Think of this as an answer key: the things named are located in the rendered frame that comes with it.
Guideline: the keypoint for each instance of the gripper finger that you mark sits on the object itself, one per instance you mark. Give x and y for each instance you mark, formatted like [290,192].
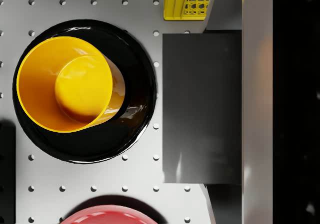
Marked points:
[226,9]
[227,204]

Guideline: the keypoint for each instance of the grey cube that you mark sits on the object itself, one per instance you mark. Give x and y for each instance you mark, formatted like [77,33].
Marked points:
[200,104]

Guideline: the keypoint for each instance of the yellow bowl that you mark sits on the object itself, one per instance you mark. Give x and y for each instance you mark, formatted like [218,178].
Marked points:
[62,84]

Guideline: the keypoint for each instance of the yellow basket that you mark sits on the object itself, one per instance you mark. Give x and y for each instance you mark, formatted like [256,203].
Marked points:
[185,4]

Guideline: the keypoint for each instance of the red plate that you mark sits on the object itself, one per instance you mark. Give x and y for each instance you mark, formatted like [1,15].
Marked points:
[110,215]

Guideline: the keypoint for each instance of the black plate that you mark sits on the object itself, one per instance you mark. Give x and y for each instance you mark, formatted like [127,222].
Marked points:
[100,144]

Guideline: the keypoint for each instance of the black stove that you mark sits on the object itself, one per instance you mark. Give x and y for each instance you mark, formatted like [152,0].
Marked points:
[7,171]

